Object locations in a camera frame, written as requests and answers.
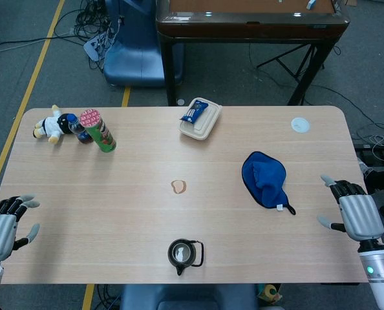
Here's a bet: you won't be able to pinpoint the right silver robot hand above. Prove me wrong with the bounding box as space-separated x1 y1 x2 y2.
317 174 384 242

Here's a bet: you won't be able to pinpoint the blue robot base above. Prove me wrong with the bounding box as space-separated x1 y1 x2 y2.
103 0 184 88

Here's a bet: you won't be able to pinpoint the plush toy doll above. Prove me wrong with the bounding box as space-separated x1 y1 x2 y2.
33 104 76 145

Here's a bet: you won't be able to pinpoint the dark cola bottle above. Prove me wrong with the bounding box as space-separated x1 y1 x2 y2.
67 114 94 144

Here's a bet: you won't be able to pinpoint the green chips can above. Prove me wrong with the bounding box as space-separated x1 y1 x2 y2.
79 108 118 153

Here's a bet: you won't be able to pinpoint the black teapot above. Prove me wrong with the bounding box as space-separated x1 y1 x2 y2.
167 238 205 276

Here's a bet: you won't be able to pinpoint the beige lunch box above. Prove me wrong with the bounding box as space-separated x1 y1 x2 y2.
178 97 223 140

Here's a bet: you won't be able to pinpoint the blue robot torso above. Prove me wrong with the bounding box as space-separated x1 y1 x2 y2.
119 283 259 310

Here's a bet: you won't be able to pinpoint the blue snack packet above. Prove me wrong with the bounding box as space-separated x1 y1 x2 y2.
180 99 209 124

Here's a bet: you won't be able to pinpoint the dark brown wooden table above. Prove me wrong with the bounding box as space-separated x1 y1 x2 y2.
155 0 351 107

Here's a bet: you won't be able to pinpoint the white cable grommet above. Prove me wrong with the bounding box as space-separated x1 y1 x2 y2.
290 116 310 133

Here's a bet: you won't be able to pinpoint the tangled black cables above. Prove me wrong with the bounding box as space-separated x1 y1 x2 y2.
54 0 125 74

